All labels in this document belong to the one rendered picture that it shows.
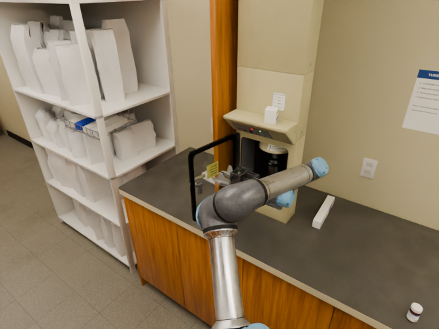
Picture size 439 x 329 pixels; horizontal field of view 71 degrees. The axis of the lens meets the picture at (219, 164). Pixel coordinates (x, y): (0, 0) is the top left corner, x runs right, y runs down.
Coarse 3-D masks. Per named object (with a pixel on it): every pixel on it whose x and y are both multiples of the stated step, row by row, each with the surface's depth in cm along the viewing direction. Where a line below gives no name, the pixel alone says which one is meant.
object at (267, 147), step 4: (260, 144) 155; (264, 144) 152; (268, 144) 150; (264, 148) 152; (268, 148) 150; (272, 148) 149; (276, 148) 149; (280, 148) 149; (284, 148) 149; (268, 152) 150; (272, 152) 149; (276, 152) 149; (280, 152) 149; (284, 152) 149
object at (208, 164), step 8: (224, 144) 150; (232, 144) 155; (208, 152) 144; (216, 152) 148; (224, 152) 153; (232, 152) 157; (200, 160) 142; (208, 160) 146; (216, 160) 150; (224, 160) 155; (232, 160) 159; (200, 168) 144; (208, 168) 149; (216, 168) 153; (224, 168) 157; (200, 176) 146; (208, 176) 151; (216, 176) 155; (208, 184) 153; (216, 184) 157; (208, 192) 155; (200, 200) 153; (192, 208) 151; (192, 216) 154
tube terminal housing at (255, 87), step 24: (240, 72) 140; (264, 72) 133; (312, 72) 130; (240, 96) 145; (264, 96) 137; (288, 96) 130; (288, 120) 135; (240, 144) 157; (288, 144) 140; (288, 168) 146; (288, 216) 161
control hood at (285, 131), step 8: (232, 112) 144; (240, 112) 144; (248, 112) 144; (232, 120) 140; (240, 120) 137; (248, 120) 136; (256, 120) 136; (280, 120) 135; (256, 128) 136; (264, 128) 131; (272, 128) 128; (280, 128) 128; (288, 128) 128; (296, 128) 133; (272, 136) 137; (280, 136) 132; (288, 136) 129; (296, 136) 136
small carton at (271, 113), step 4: (268, 108) 131; (272, 108) 131; (276, 108) 131; (268, 112) 130; (272, 112) 129; (276, 112) 129; (268, 116) 131; (272, 116) 130; (276, 116) 130; (264, 120) 132; (268, 120) 131; (272, 120) 131; (276, 120) 132
